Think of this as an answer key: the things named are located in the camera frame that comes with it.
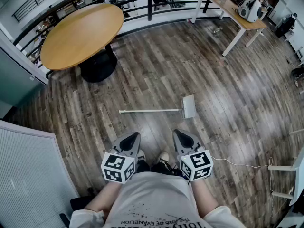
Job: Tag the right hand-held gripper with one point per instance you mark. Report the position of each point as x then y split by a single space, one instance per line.
197 165

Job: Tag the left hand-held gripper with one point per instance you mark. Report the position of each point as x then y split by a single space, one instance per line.
117 167

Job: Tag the person's left forearm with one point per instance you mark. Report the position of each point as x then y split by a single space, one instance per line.
102 198

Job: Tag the person's right forearm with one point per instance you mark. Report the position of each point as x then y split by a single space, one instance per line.
204 196

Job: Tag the wooden plank floor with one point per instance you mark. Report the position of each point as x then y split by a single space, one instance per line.
154 79

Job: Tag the small metal floor object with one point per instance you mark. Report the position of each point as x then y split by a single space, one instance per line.
217 31

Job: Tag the person's left shoe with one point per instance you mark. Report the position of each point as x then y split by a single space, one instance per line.
140 155

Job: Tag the person's shoe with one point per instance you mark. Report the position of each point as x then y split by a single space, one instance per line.
164 157
140 155

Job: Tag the person's right shoe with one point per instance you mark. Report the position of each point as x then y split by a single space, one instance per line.
164 157

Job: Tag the person's black trousers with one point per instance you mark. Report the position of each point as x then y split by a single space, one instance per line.
161 168

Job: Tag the person's white printed shirt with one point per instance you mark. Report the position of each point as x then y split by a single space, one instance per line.
154 198

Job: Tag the black chair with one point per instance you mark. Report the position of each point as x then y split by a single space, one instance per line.
78 202

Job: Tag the white ribbed panel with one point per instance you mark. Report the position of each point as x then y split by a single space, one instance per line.
28 174

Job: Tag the round wooden table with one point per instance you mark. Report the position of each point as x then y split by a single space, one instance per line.
80 37

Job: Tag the grey glass partition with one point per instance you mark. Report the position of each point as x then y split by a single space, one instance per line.
16 79

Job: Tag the black stool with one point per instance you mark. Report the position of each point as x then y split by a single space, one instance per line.
298 73

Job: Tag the white-legged wooden desk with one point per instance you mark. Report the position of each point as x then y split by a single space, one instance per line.
240 18

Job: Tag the black metal railing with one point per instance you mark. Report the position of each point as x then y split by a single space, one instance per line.
149 6

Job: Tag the white and grey device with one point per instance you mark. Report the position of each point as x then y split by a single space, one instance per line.
249 9

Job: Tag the white wooden frame furniture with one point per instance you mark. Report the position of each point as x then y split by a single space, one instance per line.
298 174

